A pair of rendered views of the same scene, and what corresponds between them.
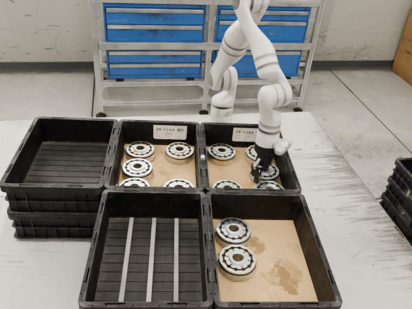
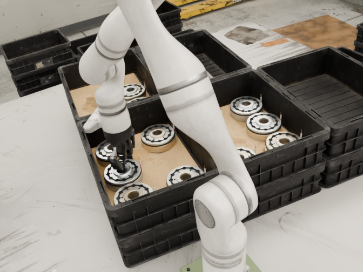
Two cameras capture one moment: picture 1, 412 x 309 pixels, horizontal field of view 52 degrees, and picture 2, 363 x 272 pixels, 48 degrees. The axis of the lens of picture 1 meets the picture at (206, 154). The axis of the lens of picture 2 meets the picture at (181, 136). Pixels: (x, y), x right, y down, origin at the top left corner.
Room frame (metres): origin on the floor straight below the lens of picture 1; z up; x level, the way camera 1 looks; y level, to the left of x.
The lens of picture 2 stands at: (2.05, -0.21, 1.58)
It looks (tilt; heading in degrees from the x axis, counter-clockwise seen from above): 37 degrees down; 168
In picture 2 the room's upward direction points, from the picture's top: 8 degrees counter-clockwise
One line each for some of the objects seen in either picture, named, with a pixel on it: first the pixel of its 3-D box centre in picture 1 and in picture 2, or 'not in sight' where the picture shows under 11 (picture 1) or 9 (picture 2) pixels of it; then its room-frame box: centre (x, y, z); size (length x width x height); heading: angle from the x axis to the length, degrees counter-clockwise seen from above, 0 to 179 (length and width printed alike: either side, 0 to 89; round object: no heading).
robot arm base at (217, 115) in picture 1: (221, 122); (223, 264); (1.55, -0.05, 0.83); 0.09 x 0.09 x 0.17; 25
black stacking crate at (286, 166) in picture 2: (157, 165); (243, 127); (1.16, 0.16, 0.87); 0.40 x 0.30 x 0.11; 6
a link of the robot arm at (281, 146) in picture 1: (273, 136); (107, 114); (1.16, -0.21, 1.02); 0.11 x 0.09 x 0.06; 59
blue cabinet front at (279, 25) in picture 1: (260, 43); not in sight; (3.18, -0.34, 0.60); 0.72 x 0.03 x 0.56; 103
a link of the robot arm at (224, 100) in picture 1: (224, 87); (222, 216); (1.56, -0.05, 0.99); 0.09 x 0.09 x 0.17; 20
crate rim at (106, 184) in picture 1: (157, 154); (243, 113); (1.16, 0.16, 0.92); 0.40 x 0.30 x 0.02; 6
